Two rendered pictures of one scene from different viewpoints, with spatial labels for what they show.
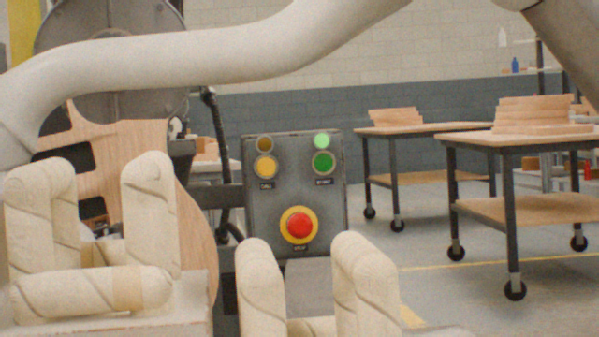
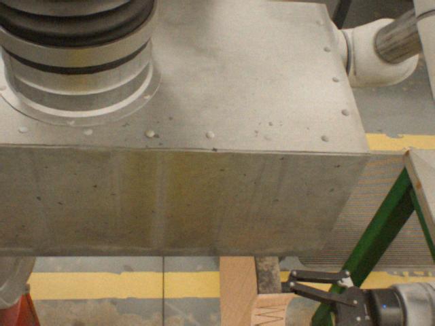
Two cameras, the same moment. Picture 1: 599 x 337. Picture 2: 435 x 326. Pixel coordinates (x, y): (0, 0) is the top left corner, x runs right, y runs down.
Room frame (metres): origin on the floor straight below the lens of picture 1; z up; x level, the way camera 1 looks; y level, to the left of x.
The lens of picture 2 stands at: (1.72, 0.65, 1.80)
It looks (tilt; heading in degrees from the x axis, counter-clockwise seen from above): 51 degrees down; 264
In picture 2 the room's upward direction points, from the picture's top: 10 degrees clockwise
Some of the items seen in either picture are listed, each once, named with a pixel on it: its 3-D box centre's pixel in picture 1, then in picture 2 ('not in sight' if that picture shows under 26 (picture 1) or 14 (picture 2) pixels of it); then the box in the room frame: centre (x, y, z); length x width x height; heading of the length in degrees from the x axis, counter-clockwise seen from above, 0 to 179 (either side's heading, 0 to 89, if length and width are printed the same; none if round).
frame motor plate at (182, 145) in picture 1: (127, 147); not in sight; (2.14, 0.30, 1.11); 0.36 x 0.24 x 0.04; 5
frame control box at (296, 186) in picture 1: (276, 210); not in sight; (2.02, 0.05, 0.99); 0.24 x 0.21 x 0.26; 5
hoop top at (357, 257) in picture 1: (361, 261); not in sight; (0.95, -0.04, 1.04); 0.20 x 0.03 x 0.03; 4
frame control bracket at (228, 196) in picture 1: (239, 195); not in sight; (2.01, 0.11, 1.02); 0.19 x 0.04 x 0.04; 95
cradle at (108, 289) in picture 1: (91, 291); not in sight; (0.84, 0.15, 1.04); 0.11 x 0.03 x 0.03; 95
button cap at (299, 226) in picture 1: (299, 225); not in sight; (1.89, 0.01, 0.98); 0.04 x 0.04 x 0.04; 5
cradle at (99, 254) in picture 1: (112, 258); not in sight; (1.03, 0.17, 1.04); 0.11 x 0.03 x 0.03; 95
